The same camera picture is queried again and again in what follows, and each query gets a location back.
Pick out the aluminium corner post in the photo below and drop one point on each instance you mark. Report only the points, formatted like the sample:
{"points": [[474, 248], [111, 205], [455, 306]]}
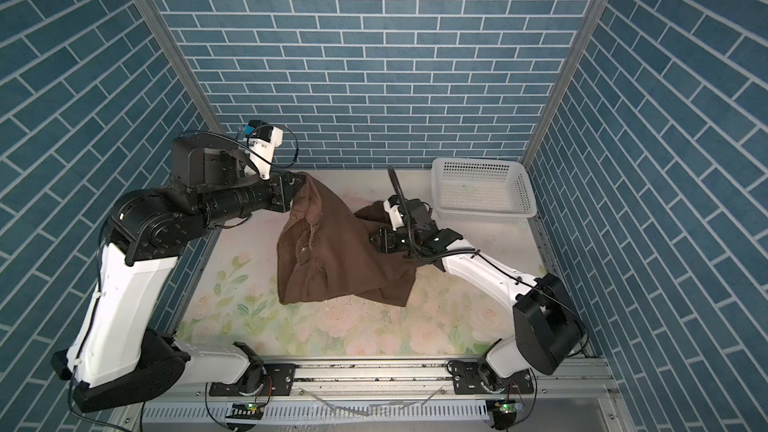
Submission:
{"points": [[591, 18], [152, 16]]}

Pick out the right aluminium corner post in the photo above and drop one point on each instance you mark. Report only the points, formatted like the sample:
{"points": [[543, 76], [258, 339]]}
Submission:
{"points": [[591, 18]]}

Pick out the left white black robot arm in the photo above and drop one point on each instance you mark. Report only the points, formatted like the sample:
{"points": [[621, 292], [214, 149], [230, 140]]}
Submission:
{"points": [[216, 182]]}

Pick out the white slotted cable duct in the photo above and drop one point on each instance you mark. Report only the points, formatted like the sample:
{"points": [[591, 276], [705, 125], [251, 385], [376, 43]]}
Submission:
{"points": [[313, 412]]}

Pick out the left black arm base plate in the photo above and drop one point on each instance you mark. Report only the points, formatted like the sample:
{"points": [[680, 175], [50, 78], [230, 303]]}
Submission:
{"points": [[274, 379]]}

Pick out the aluminium front rail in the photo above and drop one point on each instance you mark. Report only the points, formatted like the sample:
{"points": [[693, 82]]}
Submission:
{"points": [[581, 395]]}

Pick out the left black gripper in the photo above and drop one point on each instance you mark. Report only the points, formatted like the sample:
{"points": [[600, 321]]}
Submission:
{"points": [[283, 194]]}

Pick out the right green circuit board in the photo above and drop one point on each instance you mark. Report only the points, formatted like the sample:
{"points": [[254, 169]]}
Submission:
{"points": [[507, 407]]}

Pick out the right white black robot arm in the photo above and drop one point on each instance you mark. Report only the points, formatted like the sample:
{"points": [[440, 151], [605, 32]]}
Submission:
{"points": [[547, 329]]}

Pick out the white plastic laundry basket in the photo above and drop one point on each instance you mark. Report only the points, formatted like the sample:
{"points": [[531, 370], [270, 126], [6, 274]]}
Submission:
{"points": [[481, 190]]}

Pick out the brown trousers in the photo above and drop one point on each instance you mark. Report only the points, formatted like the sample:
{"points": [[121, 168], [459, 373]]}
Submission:
{"points": [[324, 252]]}

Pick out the green circuit board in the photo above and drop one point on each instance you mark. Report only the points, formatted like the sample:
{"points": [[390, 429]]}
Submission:
{"points": [[246, 411], [507, 407]]}

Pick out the left green circuit board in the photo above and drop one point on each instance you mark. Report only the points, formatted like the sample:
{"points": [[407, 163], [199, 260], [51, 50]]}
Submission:
{"points": [[246, 411]]}

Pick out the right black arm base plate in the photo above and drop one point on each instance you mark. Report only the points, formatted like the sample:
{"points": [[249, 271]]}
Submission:
{"points": [[476, 377]]}

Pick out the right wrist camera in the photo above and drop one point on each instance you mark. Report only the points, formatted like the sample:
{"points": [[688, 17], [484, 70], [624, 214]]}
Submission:
{"points": [[419, 212]]}

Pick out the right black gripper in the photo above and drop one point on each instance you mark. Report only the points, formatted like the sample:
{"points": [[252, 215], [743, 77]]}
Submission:
{"points": [[383, 241]]}

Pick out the left aluminium corner post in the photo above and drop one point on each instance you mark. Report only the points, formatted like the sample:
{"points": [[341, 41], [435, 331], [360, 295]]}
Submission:
{"points": [[152, 16]]}

